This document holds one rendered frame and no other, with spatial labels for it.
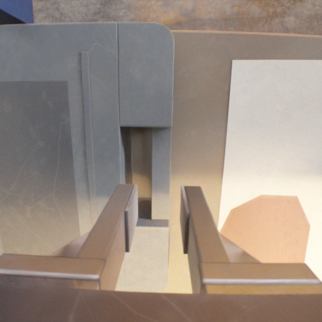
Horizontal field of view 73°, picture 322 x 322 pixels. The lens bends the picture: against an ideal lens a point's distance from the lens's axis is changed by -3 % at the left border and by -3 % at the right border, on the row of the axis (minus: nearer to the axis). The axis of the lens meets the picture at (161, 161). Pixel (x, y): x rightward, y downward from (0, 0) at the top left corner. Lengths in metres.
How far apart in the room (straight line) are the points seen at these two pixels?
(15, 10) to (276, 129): 0.30
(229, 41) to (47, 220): 0.26
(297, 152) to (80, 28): 0.26
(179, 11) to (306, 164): 1.08
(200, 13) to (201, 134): 1.06
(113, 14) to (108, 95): 1.12
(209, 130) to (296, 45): 0.13
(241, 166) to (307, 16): 1.23
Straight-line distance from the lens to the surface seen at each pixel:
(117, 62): 0.20
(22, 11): 0.29
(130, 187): 0.15
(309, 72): 0.31
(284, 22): 1.40
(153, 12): 1.29
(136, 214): 0.16
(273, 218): 0.31
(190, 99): 0.26
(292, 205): 0.32
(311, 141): 0.32
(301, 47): 0.31
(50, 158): 0.22
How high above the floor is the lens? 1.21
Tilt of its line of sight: 75 degrees down
